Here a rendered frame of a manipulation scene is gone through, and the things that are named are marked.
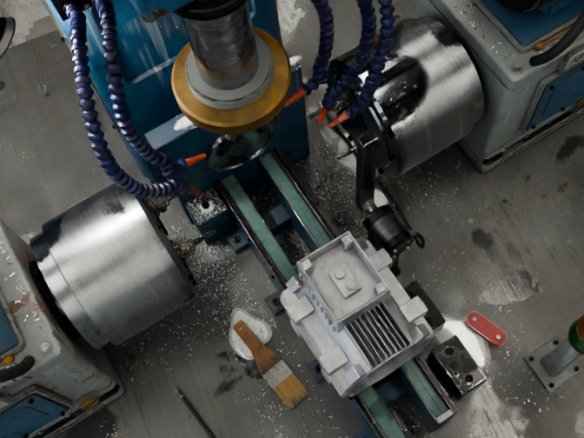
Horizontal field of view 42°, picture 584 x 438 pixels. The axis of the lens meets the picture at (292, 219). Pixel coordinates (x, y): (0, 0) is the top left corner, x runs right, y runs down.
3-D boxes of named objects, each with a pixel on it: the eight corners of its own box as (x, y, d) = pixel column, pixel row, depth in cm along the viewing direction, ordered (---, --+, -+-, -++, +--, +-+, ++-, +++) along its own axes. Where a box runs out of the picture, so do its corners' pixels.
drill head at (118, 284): (1, 294, 146) (-64, 250, 123) (166, 199, 151) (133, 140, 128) (54, 405, 137) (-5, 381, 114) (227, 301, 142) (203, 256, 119)
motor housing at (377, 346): (283, 313, 140) (274, 282, 122) (368, 261, 143) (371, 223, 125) (341, 406, 133) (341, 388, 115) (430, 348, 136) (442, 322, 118)
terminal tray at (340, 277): (297, 276, 126) (294, 262, 120) (350, 244, 128) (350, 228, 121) (335, 335, 122) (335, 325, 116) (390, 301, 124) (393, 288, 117)
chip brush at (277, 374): (227, 331, 152) (226, 330, 151) (246, 316, 153) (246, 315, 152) (291, 411, 145) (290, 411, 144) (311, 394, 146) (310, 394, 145)
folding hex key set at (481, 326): (461, 322, 149) (462, 320, 148) (471, 310, 150) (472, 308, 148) (498, 350, 147) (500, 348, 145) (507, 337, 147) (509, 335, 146)
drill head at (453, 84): (292, 127, 155) (282, 57, 132) (454, 33, 161) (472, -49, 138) (359, 221, 147) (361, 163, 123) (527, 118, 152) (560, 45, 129)
